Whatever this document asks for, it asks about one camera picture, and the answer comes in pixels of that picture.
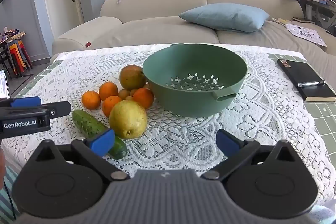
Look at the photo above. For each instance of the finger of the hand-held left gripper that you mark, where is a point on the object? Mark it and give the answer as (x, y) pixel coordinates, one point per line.
(61, 108)
(26, 102)

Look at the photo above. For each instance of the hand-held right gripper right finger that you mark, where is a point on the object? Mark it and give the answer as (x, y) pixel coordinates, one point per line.
(225, 141)

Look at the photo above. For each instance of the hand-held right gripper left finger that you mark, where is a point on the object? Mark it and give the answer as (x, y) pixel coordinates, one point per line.
(101, 141)

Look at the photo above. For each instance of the green cucumber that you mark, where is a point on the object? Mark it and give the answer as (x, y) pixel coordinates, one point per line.
(84, 121)

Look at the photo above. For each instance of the orange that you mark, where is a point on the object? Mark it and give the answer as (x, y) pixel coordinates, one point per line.
(91, 100)
(143, 98)
(110, 104)
(108, 91)

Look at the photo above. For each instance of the yellow pear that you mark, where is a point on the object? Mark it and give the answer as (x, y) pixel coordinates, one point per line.
(128, 117)

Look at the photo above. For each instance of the green colander bowl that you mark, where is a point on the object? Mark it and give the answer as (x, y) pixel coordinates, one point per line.
(194, 103)

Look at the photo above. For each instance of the small yellowish round fruit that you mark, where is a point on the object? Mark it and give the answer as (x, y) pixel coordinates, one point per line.
(133, 92)
(124, 94)

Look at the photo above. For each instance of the white lace tablecloth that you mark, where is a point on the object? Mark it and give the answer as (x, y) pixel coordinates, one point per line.
(183, 140)

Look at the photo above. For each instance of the black chair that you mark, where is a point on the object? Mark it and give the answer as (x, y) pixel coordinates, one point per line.
(4, 58)

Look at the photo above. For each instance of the stack of coloured stools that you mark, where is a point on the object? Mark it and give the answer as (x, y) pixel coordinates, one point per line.
(19, 53)

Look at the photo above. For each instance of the small red ball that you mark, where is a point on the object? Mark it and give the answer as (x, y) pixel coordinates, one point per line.
(88, 44)

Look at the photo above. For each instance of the teal striped cloth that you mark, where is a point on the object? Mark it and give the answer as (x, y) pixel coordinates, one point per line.
(5, 200)

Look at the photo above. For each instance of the black pen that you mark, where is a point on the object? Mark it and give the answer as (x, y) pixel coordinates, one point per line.
(311, 83)

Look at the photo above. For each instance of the black notebook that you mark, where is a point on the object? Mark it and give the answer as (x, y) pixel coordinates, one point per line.
(302, 71)

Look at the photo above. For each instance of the beige sofa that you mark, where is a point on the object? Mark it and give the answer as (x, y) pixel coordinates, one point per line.
(157, 29)

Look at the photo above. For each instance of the light blue pillow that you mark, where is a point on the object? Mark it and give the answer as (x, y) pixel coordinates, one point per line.
(225, 16)

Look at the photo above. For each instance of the yellow flat item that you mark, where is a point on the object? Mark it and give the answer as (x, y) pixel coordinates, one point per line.
(281, 20)

